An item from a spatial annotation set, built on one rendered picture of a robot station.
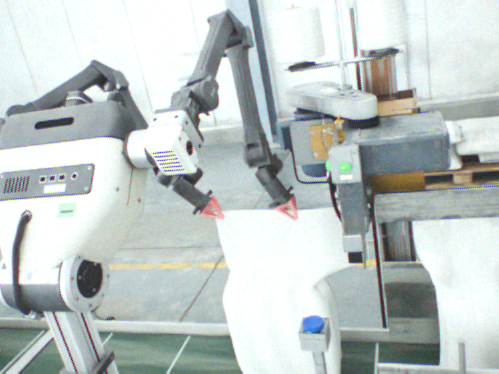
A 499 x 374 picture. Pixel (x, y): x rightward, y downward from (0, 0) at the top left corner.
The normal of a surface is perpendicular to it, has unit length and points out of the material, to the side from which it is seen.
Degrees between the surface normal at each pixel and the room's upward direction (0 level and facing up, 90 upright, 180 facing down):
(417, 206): 90
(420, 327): 90
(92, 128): 50
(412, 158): 90
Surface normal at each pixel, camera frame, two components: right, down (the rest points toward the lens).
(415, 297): -0.28, 0.38
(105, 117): -0.33, -0.30
